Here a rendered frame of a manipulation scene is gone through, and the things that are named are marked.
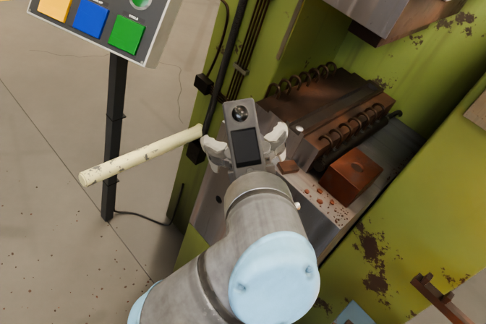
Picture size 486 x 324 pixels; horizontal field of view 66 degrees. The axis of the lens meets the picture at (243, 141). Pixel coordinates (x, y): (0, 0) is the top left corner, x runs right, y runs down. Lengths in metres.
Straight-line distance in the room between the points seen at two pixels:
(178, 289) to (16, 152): 1.72
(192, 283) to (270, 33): 0.75
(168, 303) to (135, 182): 1.53
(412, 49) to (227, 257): 0.95
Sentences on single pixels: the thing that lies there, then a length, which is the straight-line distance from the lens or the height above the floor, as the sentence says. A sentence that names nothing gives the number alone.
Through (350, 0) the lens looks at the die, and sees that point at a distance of 0.74.
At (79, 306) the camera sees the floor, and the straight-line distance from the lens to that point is 1.63.
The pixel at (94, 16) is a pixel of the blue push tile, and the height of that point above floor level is 1.02.
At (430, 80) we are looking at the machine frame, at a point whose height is 1.07.
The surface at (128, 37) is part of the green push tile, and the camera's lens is 0.98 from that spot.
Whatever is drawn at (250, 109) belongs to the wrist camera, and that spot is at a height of 1.19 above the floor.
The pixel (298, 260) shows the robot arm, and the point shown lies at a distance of 0.37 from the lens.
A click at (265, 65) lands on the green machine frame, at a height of 0.99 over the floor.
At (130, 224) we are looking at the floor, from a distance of 1.80.
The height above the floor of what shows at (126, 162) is 0.64.
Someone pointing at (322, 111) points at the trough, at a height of 0.99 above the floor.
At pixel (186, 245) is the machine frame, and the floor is 0.35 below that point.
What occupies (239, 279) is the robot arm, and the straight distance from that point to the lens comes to 0.37.
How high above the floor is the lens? 1.50
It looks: 41 degrees down
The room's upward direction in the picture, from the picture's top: 22 degrees clockwise
